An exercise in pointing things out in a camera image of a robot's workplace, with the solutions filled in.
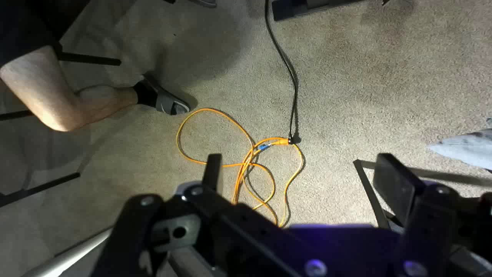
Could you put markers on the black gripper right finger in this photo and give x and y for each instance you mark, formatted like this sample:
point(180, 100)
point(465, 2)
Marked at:
point(431, 225)

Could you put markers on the black flat stand base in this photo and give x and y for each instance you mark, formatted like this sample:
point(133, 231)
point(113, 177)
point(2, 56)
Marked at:
point(308, 8)

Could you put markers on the silver metal tube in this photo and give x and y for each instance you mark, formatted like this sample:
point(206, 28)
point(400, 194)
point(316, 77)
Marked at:
point(67, 254)

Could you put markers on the black shorts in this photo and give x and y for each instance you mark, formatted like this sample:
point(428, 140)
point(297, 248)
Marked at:
point(20, 25)

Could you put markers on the grey shoe with black sock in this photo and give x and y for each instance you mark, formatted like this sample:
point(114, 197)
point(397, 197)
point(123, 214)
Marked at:
point(166, 100)

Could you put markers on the black metal stool frame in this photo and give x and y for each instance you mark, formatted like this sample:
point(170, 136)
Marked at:
point(87, 59)

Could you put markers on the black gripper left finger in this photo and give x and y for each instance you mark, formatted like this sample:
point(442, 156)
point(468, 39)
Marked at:
point(139, 231)

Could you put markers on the bare person leg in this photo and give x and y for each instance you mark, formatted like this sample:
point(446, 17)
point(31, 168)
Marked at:
point(51, 97)

